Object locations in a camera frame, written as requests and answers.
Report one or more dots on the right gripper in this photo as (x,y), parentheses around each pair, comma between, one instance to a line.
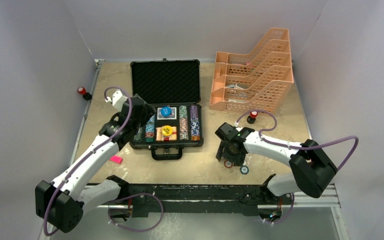
(239,160)

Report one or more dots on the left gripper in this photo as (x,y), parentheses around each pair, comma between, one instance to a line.
(148,112)

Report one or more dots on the red poker chip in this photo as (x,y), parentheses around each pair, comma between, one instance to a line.
(227,164)

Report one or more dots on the blue round button chip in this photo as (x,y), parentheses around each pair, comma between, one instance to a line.
(165,111)

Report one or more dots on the red gold card deck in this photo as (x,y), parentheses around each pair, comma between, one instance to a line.
(160,138)

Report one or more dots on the yellow round button chip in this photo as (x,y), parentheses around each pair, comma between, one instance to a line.
(167,130)

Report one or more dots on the blue playing card deck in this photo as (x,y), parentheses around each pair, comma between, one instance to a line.
(173,116)

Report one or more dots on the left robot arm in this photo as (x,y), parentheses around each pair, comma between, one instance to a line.
(62,202)

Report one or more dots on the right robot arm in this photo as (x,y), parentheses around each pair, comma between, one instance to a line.
(311,169)

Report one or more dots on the black poker set case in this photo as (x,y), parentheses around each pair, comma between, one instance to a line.
(172,83)

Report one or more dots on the teal poker chip right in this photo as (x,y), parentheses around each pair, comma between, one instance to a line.
(244,170)

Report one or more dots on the red black stamp on table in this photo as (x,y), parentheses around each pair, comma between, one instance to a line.
(251,119)

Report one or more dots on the pink highlighter marker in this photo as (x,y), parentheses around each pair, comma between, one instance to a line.
(116,159)

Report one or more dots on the red emergency button left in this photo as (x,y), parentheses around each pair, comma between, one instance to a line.
(85,95)

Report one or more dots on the orange plastic file tray rack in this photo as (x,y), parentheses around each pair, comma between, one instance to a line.
(259,79)

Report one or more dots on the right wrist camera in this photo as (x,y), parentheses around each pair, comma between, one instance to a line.
(237,125)

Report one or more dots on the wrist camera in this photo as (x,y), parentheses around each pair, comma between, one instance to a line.
(237,125)
(117,100)

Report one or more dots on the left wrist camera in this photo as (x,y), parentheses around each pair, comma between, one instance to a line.
(117,100)

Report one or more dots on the black base frame rail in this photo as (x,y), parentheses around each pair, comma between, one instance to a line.
(248,200)

